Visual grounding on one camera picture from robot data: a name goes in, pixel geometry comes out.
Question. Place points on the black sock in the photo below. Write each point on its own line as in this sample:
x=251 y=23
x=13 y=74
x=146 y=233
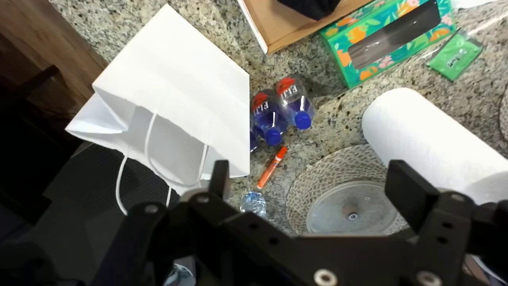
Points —
x=310 y=7

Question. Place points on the white paper towel roll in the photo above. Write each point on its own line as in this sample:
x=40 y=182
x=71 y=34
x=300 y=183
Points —
x=422 y=133

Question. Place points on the flat cardboard box white rim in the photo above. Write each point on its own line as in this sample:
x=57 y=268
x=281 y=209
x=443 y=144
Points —
x=275 y=26

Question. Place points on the white paper bag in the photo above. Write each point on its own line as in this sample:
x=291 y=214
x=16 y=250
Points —
x=175 y=90

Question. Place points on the black perforated table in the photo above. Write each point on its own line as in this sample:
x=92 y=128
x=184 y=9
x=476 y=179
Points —
x=79 y=212

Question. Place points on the orange marker pen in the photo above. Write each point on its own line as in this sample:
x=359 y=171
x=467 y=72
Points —
x=270 y=169

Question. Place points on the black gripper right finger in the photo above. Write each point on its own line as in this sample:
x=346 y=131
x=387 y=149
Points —
x=438 y=239

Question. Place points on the green flat packet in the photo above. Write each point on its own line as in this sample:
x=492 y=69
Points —
x=454 y=56

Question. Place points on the round woven placemat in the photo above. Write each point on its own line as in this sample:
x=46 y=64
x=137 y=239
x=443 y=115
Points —
x=503 y=114
x=318 y=169

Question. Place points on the thin white straw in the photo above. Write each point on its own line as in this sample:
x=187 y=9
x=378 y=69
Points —
x=486 y=23

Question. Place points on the round glass lid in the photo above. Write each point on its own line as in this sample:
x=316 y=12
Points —
x=349 y=212

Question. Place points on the green floral tissue box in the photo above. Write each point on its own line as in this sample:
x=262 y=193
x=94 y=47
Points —
x=343 y=42

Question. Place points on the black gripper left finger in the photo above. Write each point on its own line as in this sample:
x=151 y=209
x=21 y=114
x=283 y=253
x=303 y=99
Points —
x=248 y=239

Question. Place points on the small clear water bottle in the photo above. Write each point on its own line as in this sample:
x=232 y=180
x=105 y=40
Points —
x=252 y=203

